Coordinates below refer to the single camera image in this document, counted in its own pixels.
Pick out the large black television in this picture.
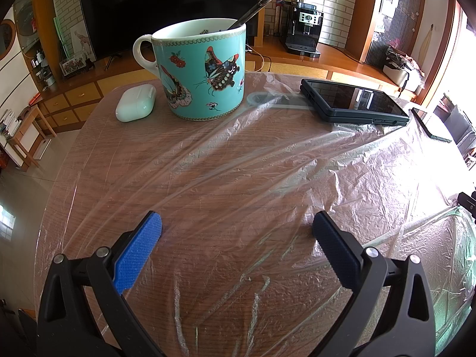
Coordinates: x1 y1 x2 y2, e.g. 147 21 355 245
77 0 261 62

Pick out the giraffe drawing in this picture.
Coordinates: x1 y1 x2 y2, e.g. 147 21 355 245
71 30 93 60

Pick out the black slatted screen door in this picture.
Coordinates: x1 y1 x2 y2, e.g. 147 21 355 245
366 0 426 65

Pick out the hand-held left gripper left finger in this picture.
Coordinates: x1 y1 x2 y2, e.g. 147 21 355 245
36 210 166 357

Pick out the metal spoon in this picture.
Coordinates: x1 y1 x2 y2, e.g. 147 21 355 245
227 0 276 30

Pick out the small wooden side table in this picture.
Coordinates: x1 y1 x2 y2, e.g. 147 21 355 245
7 104 56 172

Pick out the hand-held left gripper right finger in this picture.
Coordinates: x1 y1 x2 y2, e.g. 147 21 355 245
312 211 436 357

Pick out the teal butterfly mug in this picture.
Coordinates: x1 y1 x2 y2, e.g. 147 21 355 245
133 18 247 123

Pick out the white earbuds case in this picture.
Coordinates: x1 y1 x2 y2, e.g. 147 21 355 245
115 84 157 123

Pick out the grey cushioned wooden armchair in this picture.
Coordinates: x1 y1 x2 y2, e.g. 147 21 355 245
433 95 476 157

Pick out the white storage box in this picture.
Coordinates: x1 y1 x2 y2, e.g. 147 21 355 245
383 63 425 92

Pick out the smartphone with dark green edge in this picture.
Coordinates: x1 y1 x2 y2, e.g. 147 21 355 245
410 107 453 143

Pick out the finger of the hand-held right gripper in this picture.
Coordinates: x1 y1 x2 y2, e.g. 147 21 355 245
458 190 476 227

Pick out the black coffee machine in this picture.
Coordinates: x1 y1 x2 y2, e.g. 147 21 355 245
280 2 322 58

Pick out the white cable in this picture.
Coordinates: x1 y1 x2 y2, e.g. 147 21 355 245
245 45 270 71

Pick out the beige wall hanging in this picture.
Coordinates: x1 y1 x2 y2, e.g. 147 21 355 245
418 24 436 68

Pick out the small framed photo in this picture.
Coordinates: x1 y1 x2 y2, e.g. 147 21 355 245
59 53 94 78

